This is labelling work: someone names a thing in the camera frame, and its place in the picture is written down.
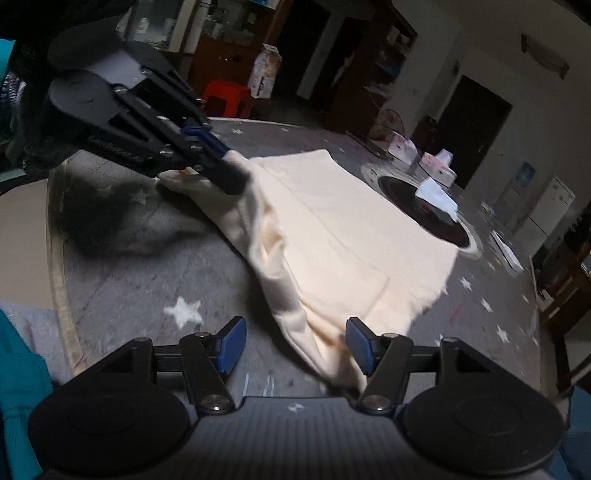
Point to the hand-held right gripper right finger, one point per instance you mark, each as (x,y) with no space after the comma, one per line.
(358,341)

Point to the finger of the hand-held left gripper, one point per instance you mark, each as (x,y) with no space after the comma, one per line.
(138,152)
(198,134)

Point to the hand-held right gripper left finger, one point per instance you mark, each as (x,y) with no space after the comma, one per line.
(233,341)

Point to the cream garment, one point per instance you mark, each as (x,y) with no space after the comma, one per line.
(332,240)

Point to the red plastic stool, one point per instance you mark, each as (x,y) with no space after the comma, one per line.
(226,90)

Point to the wooden glass cabinet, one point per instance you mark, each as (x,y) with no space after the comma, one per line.
(221,55)

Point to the white printed paper bag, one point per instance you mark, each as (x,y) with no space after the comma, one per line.
(265,74)

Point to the grey star-print tablecloth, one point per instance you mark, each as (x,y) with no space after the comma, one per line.
(152,277)

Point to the round built-in induction cooker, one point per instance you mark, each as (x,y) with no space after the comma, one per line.
(443,235)

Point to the white tissue paper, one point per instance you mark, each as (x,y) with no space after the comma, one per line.
(436,196)

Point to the white remote control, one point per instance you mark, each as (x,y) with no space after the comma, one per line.
(508,251)

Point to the black phone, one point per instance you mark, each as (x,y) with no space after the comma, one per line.
(374,148)

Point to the pink and white tissue box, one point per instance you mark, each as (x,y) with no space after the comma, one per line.
(438,170)

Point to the soft plastic tissue pack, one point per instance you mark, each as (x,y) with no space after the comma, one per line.
(401,147)

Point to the wooden arched shelf unit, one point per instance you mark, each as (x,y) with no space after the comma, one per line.
(392,60)

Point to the water dispenser with blue bottle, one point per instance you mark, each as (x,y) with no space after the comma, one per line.
(517,194)

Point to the wooden side table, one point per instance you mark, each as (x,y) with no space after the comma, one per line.
(572,286)

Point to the white fridge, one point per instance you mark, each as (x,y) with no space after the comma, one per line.
(551,212)

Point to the dark door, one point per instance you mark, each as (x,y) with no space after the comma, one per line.
(475,124)

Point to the grey wall panel box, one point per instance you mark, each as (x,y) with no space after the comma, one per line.
(545,55)

